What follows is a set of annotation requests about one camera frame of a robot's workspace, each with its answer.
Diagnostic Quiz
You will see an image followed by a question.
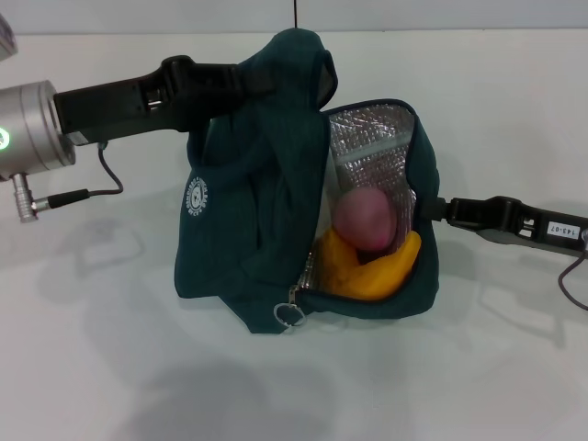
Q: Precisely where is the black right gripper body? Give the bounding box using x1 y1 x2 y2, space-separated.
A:
477 195 588 254

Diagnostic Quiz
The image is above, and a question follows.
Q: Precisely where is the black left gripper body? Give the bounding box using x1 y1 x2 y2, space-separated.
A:
53 54 241 137

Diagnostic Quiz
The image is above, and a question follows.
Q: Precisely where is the pink toy peach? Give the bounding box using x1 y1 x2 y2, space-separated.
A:
332 188 398 254

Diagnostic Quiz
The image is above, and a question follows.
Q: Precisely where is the yellow toy banana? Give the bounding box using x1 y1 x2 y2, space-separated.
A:
316 229 424 302

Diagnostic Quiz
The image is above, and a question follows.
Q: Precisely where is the dark teal insulated lunch bag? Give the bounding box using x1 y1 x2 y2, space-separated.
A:
173 27 444 336

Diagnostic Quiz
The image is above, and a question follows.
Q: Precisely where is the grey right gripper cable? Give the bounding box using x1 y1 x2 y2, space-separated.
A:
556 228 588 312

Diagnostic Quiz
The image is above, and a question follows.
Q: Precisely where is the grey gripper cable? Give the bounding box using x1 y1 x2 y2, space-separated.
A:
44 141 125 211
556 228 588 312

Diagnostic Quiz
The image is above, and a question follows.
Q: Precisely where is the grey left gripper cable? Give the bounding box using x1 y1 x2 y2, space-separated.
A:
44 141 125 211

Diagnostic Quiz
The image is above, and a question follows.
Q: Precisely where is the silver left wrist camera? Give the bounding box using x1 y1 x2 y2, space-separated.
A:
0 12 19 63

